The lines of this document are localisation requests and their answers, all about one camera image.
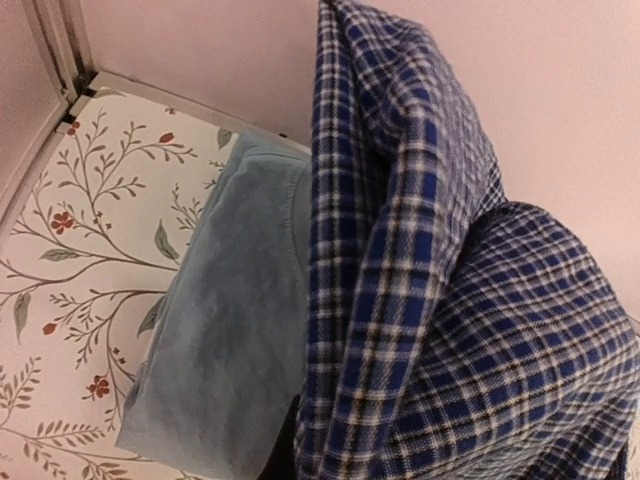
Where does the floral patterned table cloth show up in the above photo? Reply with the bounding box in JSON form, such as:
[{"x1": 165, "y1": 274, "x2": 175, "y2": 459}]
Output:
[{"x1": 1, "y1": 88, "x2": 246, "y2": 479}]

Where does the light blue t-shirt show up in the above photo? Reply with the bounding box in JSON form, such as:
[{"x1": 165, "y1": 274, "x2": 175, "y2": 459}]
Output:
[{"x1": 116, "y1": 131, "x2": 311, "y2": 479}]

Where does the left aluminium frame post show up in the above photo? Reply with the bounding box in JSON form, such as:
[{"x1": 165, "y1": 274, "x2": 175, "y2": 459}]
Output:
[{"x1": 21, "y1": 0, "x2": 97, "y2": 105}]

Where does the blue checkered shirt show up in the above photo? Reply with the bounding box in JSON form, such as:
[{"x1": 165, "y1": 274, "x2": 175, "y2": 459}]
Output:
[{"x1": 294, "y1": 1, "x2": 639, "y2": 479}]

